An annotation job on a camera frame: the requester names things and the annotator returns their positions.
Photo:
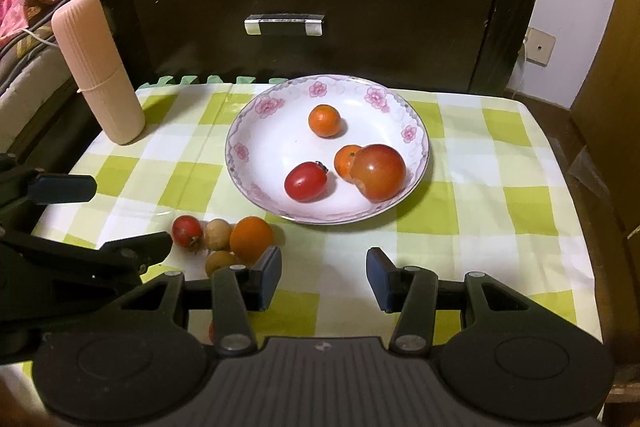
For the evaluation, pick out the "dark bed frame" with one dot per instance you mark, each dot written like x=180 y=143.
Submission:
x=60 y=142

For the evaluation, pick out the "large orange-red tomato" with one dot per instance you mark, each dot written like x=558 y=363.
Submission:
x=378 y=172

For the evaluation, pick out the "pink ribbed cylinder container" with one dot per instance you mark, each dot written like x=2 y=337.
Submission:
x=95 y=67

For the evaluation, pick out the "brown striped quilt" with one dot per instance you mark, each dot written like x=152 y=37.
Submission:
x=20 y=54

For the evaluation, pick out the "oblong red tomato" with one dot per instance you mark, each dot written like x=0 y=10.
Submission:
x=306 y=181
x=211 y=331

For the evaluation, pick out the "beige wall outlet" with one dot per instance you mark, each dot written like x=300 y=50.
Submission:
x=541 y=47

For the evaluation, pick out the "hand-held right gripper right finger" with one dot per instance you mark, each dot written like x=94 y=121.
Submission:
x=380 y=279

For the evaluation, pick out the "brown wooden wardrobe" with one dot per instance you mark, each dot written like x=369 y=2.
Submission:
x=615 y=32

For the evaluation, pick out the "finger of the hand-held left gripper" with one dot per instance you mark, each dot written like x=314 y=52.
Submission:
x=65 y=188
x=135 y=252

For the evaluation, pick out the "small mandarin orange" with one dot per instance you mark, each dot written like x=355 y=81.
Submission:
x=344 y=159
x=324 y=120
x=250 y=237

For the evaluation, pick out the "white floral plate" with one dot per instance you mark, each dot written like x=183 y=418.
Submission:
x=280 y=142

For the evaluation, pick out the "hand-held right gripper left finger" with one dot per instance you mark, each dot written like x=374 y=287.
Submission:
x=270 y=279

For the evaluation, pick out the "green white checked tablecloth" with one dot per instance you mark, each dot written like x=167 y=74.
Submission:
x=500 y=217

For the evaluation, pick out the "green foam mat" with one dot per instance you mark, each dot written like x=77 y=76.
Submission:
x=200 y=80

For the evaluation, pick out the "round red cherry tomato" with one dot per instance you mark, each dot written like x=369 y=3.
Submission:
x=187 y=231

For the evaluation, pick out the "brown longan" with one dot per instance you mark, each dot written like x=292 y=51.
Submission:
x=218 y=234
x=220 y=262

